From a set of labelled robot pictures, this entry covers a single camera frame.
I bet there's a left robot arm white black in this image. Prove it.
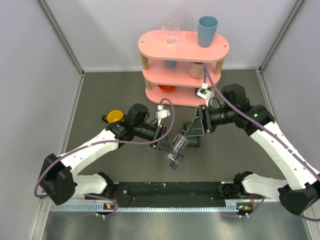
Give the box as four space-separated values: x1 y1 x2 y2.
35 103 184 206

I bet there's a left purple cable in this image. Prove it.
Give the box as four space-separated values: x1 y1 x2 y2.
33 97 175 221

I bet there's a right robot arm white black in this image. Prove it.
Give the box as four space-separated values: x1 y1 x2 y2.
184 84 320 216

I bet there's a small blue cup middle shelf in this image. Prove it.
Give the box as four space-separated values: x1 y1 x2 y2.
164 60 177 69

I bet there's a pink three-tier shelf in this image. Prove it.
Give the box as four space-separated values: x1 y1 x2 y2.
138 30 230 107

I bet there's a tall blue plastic cup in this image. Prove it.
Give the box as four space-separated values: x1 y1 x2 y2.
197 16 218 48

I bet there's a clear drinking glass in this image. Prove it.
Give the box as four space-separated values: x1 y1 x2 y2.
161 15 181 44

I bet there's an orange bowl bottom shelf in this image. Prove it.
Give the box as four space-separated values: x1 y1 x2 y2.
158 84 176 93

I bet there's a yellow cup on table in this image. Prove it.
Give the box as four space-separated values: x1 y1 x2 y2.
101 109 125 124

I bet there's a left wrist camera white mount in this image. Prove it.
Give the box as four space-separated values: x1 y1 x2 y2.
155 104 171 126

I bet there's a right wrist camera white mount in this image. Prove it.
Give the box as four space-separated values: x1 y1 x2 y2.
200 83 214 107

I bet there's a grey slotted cable duct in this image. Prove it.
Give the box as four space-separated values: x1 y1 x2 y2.
50 201 251 213

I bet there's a grey pvc tee fitting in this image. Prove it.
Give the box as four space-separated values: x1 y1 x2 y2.
187 136 201 148

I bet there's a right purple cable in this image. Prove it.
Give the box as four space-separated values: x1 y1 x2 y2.
203 62 320 222

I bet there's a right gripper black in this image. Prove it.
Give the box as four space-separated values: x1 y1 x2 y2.
185 104 236 137

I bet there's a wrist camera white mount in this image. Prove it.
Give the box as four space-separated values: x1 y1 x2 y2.
155 104 171 126
200 83 214 107

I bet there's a dark blue cup bottom shelf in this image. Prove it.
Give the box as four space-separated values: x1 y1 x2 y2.
194 88 204 98

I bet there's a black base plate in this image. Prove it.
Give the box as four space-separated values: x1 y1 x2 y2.
109 181 248 208

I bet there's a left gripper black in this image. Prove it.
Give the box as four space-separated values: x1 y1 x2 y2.
134 122 175 155

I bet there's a purple cable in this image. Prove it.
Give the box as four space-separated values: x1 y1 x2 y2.
33 97 175 221
203 62 320 222

